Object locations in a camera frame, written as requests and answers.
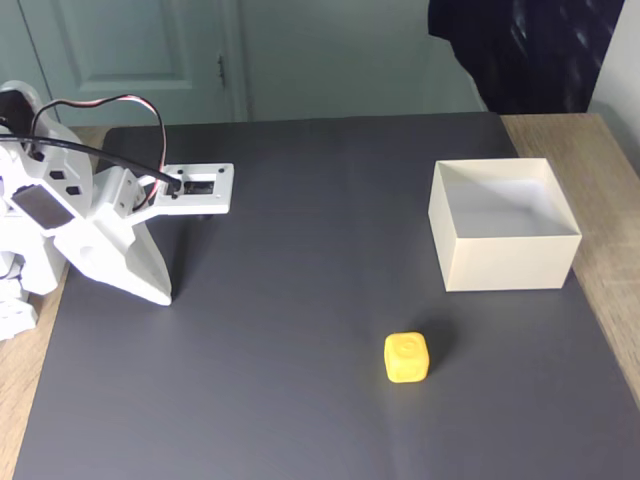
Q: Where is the yellow cube block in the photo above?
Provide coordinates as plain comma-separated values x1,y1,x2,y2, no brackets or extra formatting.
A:
383,330,432,385

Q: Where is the white open box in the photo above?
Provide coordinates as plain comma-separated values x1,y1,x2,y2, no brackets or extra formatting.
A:
427,157,584,293

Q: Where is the dark grey table mat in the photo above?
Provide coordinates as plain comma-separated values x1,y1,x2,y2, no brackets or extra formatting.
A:
12,110,640,480

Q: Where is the black hanging cloth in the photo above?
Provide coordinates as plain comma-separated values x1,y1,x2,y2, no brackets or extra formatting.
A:
427,0,627,116

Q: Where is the black camera cable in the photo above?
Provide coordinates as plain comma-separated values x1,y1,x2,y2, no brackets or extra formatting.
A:
0,131,184,199

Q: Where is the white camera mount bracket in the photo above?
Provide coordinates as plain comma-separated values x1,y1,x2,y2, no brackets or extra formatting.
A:
94,161,236,226

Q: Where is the red white black servo cable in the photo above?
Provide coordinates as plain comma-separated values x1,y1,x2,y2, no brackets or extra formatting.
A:
30,93,169,214

